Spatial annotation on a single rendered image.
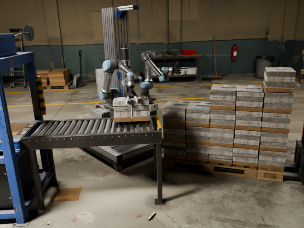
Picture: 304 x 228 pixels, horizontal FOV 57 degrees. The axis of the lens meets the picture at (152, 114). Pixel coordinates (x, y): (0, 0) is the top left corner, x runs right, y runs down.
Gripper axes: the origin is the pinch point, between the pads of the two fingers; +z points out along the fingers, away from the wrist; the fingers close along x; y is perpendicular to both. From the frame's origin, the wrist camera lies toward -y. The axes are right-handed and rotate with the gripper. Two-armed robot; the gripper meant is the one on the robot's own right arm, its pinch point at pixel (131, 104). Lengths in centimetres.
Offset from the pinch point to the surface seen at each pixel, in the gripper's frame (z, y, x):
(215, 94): -18, 34, -95
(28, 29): -91, -4, 106
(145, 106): 0.2, 8.1, -13.6
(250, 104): -1, 28, -132
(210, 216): 113, 21, -70
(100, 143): 38, 1, 33
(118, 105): -1.5, 6.4, 14.3
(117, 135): 32.5, -2.6, 15.1
